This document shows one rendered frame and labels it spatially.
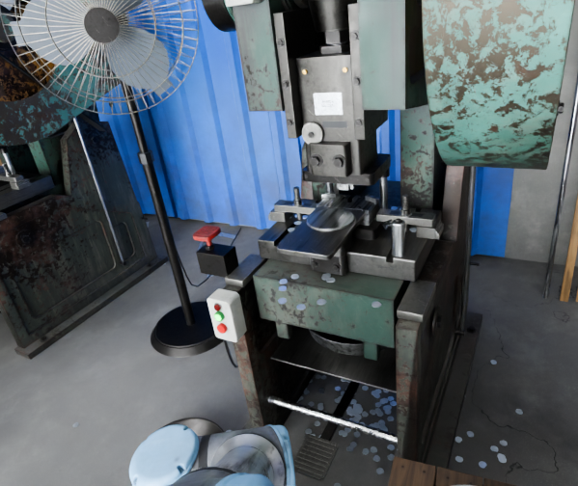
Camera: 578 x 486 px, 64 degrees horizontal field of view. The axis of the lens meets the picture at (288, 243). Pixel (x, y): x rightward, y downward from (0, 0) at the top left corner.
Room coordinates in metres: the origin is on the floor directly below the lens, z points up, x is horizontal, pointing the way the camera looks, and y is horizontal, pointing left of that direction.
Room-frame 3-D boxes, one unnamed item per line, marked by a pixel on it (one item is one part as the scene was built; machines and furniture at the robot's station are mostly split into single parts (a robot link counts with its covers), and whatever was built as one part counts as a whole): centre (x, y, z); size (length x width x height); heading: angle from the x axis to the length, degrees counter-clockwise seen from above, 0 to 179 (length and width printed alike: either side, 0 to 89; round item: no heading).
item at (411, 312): (1.16, -0.48, 0.45); 0.92 x 0.12 x 0.90; 149
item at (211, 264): (1.15, 0.20, 0.62); 0.10 x 0.06 x 0.20; 59
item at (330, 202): (1.18, -0.18, 0.76); 0.15 x 0.09 x 0.05; 59
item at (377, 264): (1.18, -0.18, 0.68); 0.45 x 0.30 x 0.06; 59
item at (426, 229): (1.10, -0.33, 0.76); 0.17 x 0.06 x 0.10; 59
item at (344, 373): (1.19, -0.19, 0.31); 0.43 x 0.42 x 0.01; 59
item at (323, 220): (1.03, -0.09, 0.72); 0.25 x 0.14 x 0.14; 149
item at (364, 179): (1.19, -0.18, 0.86); 0.20 x 0.16 x 0.05; 59
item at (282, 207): (1.27, -0.04, 0.76); 0.17 x 0.06 x 0.10; 59
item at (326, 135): (1.15, -0.16, 1.04); 0.17 x 0.15 x 0.30; 149
